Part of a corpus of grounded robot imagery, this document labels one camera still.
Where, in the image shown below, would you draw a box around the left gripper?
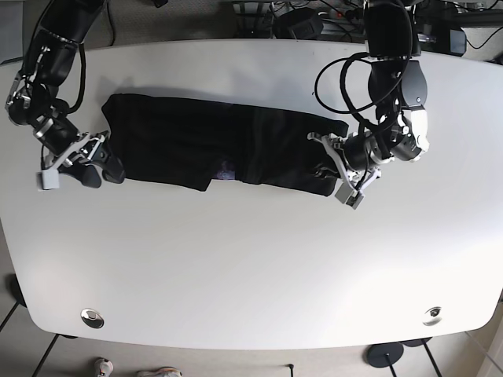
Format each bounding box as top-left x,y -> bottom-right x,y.
307,132 -> 381,192

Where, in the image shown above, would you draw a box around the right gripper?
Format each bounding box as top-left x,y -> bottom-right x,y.
40,130 -> 126,189

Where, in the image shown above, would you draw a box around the black T-shirt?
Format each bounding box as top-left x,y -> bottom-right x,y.
101,93 -> 348,196

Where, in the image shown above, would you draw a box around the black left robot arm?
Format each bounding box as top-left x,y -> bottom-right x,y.
307,1 -> 429,205

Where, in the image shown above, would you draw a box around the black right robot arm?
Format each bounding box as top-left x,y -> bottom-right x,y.
6,1 -> 125,191

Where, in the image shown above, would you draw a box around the left silver table grommet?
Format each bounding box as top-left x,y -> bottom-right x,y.
80,308 -> 105,329

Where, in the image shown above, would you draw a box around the silver table grommet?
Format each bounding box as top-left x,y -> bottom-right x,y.
80,308 -> 105,329
421,306 -> 442,327

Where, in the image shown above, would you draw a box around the black power adapter box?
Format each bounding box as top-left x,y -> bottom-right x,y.
272,8 -> 324,40

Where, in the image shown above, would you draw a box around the right silver table grommet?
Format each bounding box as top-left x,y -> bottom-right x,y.
421,306 -> 442,327

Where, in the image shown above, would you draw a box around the black round stand base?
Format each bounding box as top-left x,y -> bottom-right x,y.
365,342 -> 404,368

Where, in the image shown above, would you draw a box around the white orange sneaker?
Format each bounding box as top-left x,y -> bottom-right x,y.
94,358 -> 114,377

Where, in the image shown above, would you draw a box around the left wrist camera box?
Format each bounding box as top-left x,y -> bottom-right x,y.
335,182 -> 365,210

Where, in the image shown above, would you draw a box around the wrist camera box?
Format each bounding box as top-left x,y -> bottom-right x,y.
335,182 -> 365,210
36,169 -> 60,191

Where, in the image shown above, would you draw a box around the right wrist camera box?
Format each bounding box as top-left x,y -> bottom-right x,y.
36,169 -> 60,191

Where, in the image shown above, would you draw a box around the tangled black cables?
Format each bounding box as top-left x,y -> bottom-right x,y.
231,0 -> 503,56

